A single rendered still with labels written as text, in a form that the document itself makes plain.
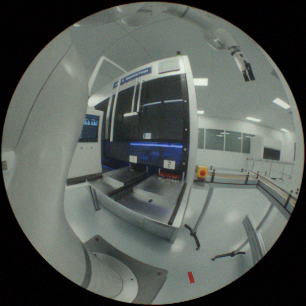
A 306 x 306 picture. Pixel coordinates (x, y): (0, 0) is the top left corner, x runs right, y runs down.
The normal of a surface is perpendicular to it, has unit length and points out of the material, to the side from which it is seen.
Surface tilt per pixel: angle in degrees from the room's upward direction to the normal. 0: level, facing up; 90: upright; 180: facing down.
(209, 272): 0
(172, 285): 0
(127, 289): 0
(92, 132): 90
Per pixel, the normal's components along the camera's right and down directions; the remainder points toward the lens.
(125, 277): 0.04, -0.99
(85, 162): 0.82, 0.10
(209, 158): -0.45, 0.07
